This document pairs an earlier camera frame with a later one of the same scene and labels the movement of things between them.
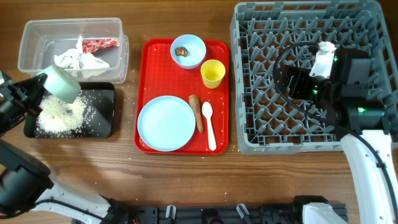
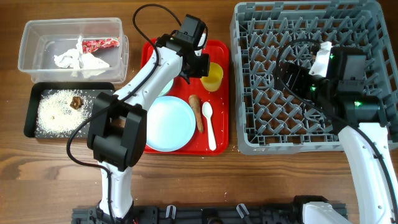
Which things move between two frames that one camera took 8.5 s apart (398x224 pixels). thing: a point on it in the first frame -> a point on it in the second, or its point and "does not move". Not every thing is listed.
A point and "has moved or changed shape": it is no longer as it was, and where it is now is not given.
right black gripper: (300, 75) does not move
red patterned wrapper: (90, 46) does not move
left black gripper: (25, 93) -> (203, 70)
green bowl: (61, 84) -> (165, 89)
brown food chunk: (181, 51) has moved or changed shape
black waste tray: (90, 115) does not move
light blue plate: (166, 122) does not move
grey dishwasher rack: (260, 31) does not move
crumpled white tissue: (83, 65) does not move
